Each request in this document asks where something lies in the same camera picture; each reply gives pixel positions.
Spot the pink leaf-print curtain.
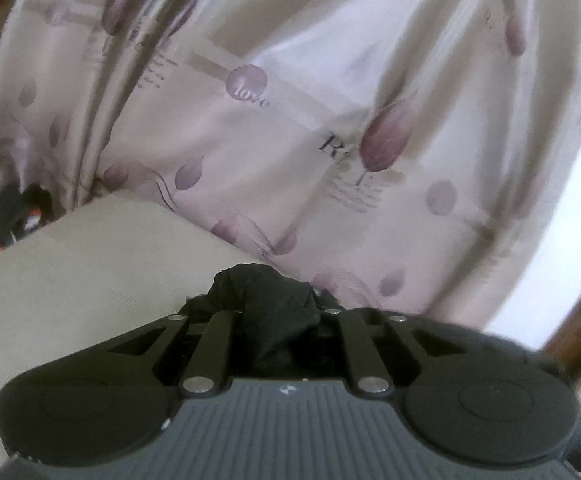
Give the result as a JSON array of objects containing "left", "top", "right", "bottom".
[{"left": 0, "top": 0, "right": 581, "bottom": 326}]

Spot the black jacket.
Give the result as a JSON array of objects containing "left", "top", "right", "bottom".
[{"left": 178, "top": 262, "right": 567, "bottom": 386}]

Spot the pile of colourful clothes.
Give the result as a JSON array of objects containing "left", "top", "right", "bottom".
[{"left": 0, "top": 183, "right": 55, "bottom": 252}]

